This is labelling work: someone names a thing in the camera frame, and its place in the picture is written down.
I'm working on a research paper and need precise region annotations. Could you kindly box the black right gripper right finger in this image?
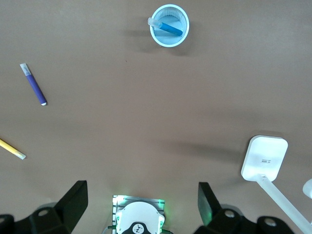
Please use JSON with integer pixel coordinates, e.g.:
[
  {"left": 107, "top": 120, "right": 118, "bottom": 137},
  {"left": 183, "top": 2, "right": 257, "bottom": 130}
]
[{"left": 196, "top": 181, "right": 312, "bottom": 234}]

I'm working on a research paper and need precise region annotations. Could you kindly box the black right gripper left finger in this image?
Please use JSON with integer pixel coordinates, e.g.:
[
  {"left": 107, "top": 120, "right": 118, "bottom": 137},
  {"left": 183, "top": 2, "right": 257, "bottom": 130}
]
[{"left": 0, "top": 180, "right": 89, "bottom": 234}]

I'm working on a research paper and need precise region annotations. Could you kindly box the blue marker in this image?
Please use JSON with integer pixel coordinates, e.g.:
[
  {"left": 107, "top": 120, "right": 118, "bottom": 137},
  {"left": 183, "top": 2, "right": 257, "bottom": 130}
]
[{"left": 147, "top": 17, "right": 184, "bottom": 37}]

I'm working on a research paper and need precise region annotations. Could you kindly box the yellow marker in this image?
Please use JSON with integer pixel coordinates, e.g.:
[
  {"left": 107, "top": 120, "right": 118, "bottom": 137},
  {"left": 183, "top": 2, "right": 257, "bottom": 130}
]
[{"left": 0, "top": 138, "right": 27, "bottom": 160}]

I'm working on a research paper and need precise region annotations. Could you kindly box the brown table cover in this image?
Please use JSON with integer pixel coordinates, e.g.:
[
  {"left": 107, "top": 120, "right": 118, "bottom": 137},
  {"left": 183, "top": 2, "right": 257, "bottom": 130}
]
[{"left": 0, "top": 0, "right": 312, "bottom": 234}]

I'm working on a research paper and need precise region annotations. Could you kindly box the purple marker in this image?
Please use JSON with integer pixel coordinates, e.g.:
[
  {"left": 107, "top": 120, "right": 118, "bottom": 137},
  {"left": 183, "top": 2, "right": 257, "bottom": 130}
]
[{"left": 19, "top": 62, "right": 48, "bottom": 106}]

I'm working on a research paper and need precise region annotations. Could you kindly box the translucent blue plastic cup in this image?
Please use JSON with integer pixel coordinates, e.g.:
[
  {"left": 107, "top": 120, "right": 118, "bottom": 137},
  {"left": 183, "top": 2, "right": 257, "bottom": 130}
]
[{"left": 149, "top": 3, "right": 190, "bottom": 48}]

